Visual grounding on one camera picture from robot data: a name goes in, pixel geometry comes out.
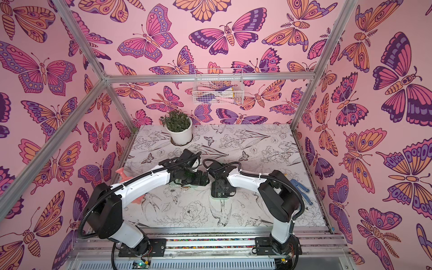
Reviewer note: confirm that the pink plastic toy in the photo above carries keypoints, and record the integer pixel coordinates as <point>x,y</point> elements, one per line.
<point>123,178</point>

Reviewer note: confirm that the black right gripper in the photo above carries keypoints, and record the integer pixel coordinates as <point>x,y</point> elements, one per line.
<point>221,184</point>

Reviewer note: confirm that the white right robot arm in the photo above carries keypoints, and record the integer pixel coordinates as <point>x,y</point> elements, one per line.
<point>282,199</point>

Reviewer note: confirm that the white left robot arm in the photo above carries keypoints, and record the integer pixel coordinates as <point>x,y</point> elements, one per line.
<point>102,217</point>

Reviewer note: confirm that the blue knit glove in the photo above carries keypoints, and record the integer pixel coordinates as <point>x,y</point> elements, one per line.
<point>304,191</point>

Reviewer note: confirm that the potted green plant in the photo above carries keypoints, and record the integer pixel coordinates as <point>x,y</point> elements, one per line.
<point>179,126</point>

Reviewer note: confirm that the white wire wall basket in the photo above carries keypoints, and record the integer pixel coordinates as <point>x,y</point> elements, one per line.
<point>219,85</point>

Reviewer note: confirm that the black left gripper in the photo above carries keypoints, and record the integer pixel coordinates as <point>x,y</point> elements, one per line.
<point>198,181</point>

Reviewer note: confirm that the green case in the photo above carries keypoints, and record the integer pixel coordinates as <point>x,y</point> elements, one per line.
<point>219,199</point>

